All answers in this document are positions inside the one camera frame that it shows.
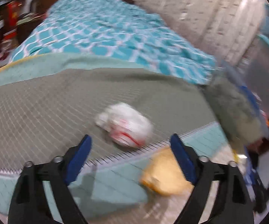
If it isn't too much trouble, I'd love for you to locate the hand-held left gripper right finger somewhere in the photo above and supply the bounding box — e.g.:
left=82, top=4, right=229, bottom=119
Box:
left=170, top=133, right=254, bottom=224

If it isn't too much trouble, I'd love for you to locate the clear plastic storage box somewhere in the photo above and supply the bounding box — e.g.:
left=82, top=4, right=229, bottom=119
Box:
left=242, top=5, right=269, bottom=122

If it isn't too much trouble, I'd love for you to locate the beige leaf print curtain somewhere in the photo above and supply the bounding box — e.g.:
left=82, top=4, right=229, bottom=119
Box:
left=137, top=0, right=266, bottom=63

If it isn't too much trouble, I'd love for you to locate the white plastic bag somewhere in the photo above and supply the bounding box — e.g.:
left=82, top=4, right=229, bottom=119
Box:
left=95, top=102, right=154, bottom=148

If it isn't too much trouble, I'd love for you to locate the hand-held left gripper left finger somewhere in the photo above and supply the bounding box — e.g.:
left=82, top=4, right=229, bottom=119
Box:
left=8, top=134, right=93, bottom=224

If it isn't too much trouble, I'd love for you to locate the orange snack packet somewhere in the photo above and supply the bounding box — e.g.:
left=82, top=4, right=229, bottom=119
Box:
left=139, top=146, right=194, bottom=196

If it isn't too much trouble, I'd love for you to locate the teal patterned quilt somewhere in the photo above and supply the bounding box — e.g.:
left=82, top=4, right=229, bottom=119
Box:
left=7, top=0, right=219, bottom=85

